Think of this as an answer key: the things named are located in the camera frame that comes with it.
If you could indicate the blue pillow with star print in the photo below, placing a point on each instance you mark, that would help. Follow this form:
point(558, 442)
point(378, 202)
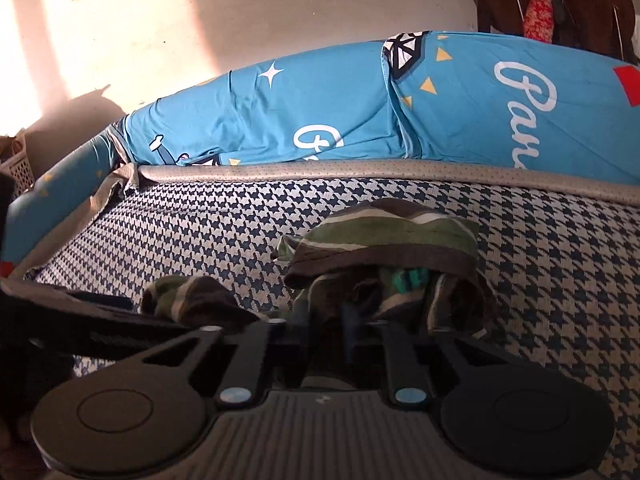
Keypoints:
point(280, 105)

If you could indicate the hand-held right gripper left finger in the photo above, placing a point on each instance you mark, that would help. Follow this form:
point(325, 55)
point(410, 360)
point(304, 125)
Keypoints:
point(280, 340)

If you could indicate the red patterned cloth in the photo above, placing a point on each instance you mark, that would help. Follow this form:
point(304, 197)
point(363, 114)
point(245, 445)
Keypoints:
point(535, 0)

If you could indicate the white lattice basket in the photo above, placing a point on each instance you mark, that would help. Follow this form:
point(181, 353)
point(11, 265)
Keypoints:
point(17, 167)

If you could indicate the green brown striped t-shirt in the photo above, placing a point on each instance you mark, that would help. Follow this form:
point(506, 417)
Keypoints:
point(380, 250)

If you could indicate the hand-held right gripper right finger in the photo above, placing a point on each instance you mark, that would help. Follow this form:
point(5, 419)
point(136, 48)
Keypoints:
point(395, 345)

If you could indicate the houndstooth bed mat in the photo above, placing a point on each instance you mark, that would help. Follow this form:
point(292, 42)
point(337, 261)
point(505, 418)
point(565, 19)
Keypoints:
point(550, 270)

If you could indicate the brown wooden chair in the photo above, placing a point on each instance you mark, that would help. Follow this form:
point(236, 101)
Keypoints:
point(585, 5)

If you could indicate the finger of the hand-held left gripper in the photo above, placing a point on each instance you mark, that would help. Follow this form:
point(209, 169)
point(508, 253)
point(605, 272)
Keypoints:
point(125, 327)

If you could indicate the blue pillow with script print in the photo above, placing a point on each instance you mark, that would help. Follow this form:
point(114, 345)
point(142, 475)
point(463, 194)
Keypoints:
point(500, 100)

